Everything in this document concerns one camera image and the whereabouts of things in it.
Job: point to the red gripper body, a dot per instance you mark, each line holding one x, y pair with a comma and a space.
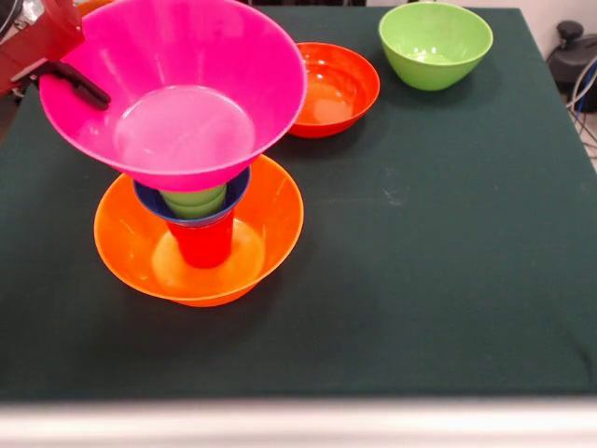
42, 37

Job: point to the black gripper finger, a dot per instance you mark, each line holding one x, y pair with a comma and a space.
84, 88

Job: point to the large pink plastic bowl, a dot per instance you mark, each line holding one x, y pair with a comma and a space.
186, 56

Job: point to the green plastic cup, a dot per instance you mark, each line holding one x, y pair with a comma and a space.
196, 196
198, 212

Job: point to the small blue plastic bowl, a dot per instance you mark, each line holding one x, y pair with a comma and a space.
238, 191

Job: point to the red plastic cup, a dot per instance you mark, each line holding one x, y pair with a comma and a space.
205, 245

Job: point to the large orange plastic bowl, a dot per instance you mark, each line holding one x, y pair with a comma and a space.
270, 219

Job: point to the red-orange plastic bowl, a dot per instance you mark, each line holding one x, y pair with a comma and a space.
345, 93

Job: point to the green plastic bowl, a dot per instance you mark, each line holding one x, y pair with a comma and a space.
434, 37

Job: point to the dark green table cloth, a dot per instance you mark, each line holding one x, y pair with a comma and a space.
420, 303

